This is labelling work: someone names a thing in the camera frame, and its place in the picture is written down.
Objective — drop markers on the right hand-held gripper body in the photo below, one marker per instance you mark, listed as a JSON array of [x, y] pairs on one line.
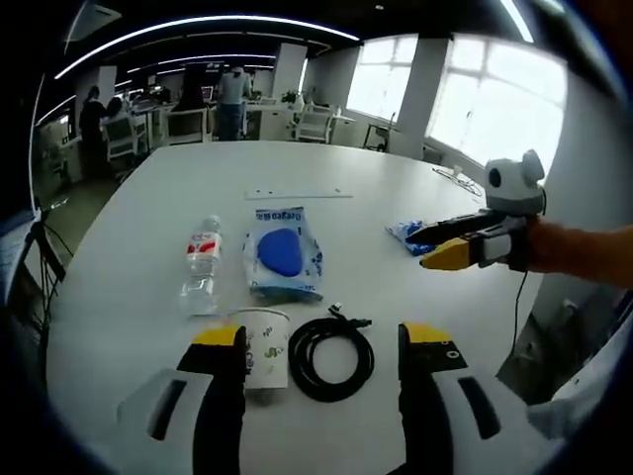
[[516, 188]]

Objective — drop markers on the white table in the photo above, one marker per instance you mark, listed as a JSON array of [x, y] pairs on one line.
[[148, 198]]

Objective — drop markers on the plastic bag with blue pad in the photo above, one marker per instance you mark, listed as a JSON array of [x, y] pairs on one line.
[[282, 252]]

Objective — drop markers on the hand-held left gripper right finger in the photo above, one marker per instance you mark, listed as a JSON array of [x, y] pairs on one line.
[[430, 410]]

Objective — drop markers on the black frame chair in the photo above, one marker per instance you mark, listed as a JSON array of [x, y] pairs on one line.
[[381, 133]]

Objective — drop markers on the white office chair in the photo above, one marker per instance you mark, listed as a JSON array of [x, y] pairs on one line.
[[316, 123], [123, 138], [185, 126]]

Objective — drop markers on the white paper cup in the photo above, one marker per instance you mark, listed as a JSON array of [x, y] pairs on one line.
[[267, 356]]

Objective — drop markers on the black tripod stand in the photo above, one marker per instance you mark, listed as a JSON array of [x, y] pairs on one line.
[[47, 257]]

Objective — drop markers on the blue tissue packet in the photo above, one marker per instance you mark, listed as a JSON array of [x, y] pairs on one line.
[[400, 230]]

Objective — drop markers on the bright window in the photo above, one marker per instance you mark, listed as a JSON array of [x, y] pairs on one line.
[[494, 109], [381, 79]]

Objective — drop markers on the ceiling light strip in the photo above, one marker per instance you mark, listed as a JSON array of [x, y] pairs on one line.
[[198, 27]]

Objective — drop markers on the clear plastic water bottle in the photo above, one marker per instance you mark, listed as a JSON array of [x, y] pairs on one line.
[[203, 262]]

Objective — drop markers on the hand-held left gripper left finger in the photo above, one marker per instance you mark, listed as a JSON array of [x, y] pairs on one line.
[[217, 406]]

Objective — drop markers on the potted green plant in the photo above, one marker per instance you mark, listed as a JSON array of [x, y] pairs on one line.
[[291, 96]]

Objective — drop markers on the white power strip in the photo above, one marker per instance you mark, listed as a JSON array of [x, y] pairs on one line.
[[297, 194]]

